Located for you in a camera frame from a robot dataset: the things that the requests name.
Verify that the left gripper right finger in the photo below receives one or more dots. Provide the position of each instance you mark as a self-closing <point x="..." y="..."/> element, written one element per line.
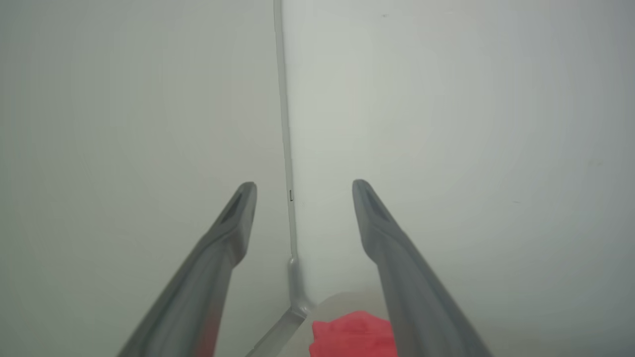
<point x="412" y="287"/>

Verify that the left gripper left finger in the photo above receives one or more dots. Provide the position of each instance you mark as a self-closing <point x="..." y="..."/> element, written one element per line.
<point x="203" y="277"/>

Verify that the red and white garment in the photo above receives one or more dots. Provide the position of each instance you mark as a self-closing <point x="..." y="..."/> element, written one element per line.
<point x="352" y="336"/>

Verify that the grey wall corner trim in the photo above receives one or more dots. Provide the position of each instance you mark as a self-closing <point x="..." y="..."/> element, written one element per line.
<point x="285" y="124"/>

